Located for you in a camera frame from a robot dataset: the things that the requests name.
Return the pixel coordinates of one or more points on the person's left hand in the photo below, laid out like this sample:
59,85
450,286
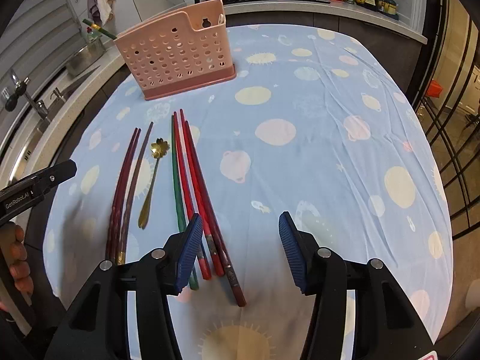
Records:
19,267

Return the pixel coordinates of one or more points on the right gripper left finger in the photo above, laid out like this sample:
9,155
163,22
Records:
161,273

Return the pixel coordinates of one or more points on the green chopstick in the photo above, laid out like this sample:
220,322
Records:
99,29
180,214

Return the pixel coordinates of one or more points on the pink perforated utensil holder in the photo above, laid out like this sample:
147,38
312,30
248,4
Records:
187,48

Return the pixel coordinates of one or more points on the white window blinds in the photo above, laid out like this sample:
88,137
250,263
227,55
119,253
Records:
39,39

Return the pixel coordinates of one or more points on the green chopstick in holder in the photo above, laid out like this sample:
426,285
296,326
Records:
99,29

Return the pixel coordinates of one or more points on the dark red long chopstick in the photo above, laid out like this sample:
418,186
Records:
215,229

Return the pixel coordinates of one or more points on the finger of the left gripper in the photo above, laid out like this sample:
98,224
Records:
52,176

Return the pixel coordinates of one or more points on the soap dispenser pump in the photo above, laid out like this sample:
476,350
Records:
58,95

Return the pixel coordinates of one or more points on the purple hanging cloth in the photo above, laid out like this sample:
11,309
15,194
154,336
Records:
93,7

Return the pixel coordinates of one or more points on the red chopstick with pattern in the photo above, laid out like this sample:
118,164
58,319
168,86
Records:
198,196

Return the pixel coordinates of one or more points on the green dish soap bottle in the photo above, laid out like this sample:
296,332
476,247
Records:
91,34

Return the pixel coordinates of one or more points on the small condiment jars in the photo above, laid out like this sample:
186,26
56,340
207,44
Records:
388,8

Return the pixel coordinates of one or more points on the dark maroon chopstick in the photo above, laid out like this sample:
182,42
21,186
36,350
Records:
110,252
122,200

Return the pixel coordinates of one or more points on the steel mixing bowl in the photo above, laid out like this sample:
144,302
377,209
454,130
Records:
85,57

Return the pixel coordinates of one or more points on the gold flower spoon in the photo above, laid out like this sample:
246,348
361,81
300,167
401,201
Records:
159,149

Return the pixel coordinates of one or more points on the light blue patterned tablecloth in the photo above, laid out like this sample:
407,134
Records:
312,124

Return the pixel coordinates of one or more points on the chrome kitchen faucet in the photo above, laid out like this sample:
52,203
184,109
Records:
11,97

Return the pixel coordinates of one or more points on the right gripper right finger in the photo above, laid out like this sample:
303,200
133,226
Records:
321,273

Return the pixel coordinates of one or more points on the white hanging towel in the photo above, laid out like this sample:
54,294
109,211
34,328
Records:
103,11

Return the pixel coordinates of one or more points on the stainless steel sink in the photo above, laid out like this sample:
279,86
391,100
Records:
22,141

